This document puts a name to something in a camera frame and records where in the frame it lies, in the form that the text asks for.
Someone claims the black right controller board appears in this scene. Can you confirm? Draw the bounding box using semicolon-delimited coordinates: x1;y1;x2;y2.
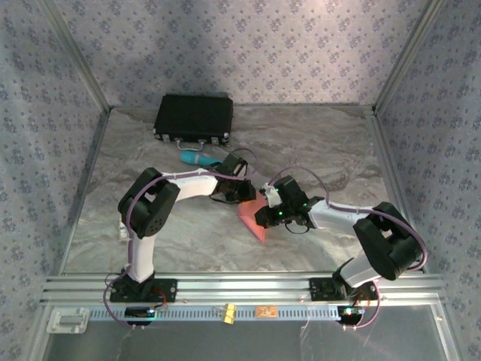
337;305;366;326

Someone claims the white metal bracket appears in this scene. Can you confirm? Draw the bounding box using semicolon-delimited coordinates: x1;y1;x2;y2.
46;307;91;335

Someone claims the yellow binder clip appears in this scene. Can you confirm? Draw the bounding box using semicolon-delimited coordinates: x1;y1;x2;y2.
220;302;237;325

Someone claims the slotted grey cable duct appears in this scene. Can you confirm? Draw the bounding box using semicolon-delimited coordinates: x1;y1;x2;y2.
86;303;371;323

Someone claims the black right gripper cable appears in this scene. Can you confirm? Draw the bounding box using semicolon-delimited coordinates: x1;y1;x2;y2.
284;221;310;235

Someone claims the black briefcase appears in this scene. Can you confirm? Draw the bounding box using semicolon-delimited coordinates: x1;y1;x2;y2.
153;93;234;147

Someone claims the aluminium frame post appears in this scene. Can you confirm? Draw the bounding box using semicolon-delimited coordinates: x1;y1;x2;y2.
371;0;448;114
36;0;113;112

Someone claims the teal marker pen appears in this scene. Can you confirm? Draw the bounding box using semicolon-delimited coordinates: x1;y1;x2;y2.
180;150;230;169

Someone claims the black controller board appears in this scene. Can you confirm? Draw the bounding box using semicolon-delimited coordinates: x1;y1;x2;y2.
337;305;366;326
124;306;157;320

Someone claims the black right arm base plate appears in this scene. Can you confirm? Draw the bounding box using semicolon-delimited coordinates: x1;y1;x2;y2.
309;277;379;302

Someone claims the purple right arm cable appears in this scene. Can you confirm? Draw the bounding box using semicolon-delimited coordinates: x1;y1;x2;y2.
270;166;429;332

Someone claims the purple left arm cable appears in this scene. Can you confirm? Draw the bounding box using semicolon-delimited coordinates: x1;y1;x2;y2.
103;148;259;332

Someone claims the aluminium side rail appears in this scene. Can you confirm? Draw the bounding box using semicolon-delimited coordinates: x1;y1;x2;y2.
58;108;113;275
370;107;428;274

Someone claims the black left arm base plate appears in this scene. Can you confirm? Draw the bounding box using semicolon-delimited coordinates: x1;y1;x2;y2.
107;277;178;304

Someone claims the black left controller board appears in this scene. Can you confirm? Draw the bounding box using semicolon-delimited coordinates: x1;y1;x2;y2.
124;306;157;320

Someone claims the aluminium mounting rail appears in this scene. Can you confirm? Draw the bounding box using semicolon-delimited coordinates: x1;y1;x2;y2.
40;272;444;305

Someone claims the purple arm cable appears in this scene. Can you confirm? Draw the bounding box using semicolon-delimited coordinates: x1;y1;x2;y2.
103;148;259;332
270;166;429;332

